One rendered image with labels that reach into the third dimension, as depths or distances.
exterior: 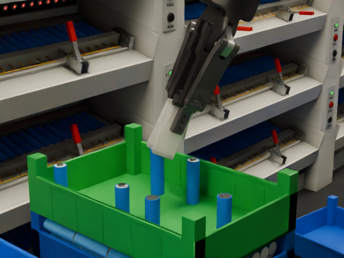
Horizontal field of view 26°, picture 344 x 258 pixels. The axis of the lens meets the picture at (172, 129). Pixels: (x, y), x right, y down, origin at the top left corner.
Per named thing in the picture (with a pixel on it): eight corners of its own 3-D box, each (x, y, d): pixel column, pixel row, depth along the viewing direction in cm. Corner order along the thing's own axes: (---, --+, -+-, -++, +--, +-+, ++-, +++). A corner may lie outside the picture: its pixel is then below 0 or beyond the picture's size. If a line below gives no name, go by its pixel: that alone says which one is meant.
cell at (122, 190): (133, 231, 95) (132, 184, 93) (122, 235, 94) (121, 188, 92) (123, 227, 96) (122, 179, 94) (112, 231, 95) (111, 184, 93)
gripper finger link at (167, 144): (192, 109, 96) (194, 111, 95) (171, 158, 97) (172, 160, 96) (172, 102, 95) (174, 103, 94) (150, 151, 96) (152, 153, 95)
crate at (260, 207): (296, 228, 97) (299, 171, 94) (193, 286, 83) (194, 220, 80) (134, 171, 116) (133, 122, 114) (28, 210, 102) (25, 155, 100)
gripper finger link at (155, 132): (169, 99, 96) (167, 97, 97) (147, 147, 97) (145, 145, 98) (189, 106, 97) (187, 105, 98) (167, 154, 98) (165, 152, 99)
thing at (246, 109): (318, 98, 203) (334, 51, 197) (179, 157, 158) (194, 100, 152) (258, 67, 213) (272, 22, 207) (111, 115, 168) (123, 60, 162)
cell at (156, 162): (167, 192, 99) (166, 146, 97) (157, 196, 97) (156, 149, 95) (157, 189, 100) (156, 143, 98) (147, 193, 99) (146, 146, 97)
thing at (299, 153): (314, 162, 209) (329, 120, 202) (178, 237, 164) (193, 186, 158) (256, 129, 219) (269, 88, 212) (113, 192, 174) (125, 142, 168)
